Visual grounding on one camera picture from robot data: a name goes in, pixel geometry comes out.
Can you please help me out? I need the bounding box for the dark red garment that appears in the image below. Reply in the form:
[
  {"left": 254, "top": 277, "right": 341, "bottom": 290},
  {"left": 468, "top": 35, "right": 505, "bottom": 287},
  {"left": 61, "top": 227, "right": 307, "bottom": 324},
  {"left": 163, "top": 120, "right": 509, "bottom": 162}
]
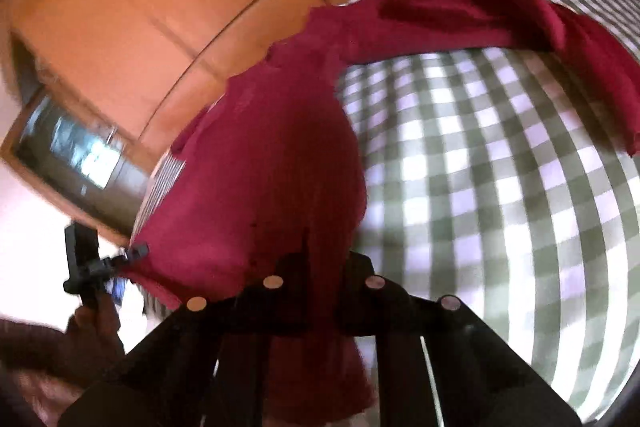
[{"left": 117, "top": 0, "right": 640, "bottom": 423}]

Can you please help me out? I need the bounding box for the person's left hand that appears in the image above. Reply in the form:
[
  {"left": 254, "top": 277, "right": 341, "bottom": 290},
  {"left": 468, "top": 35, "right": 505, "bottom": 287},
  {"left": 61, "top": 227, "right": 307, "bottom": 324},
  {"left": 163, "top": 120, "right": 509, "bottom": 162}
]
[{"left": 65, "top": 293, "right": 125, "bottom": 385}]

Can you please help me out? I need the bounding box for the green white checkered bedsheet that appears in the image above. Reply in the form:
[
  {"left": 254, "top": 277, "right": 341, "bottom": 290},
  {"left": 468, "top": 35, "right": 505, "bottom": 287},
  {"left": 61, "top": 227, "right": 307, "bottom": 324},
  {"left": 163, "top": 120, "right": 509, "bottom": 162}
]
[{"left": 130, "top": 0, "right": 640, "bottom": 423}]

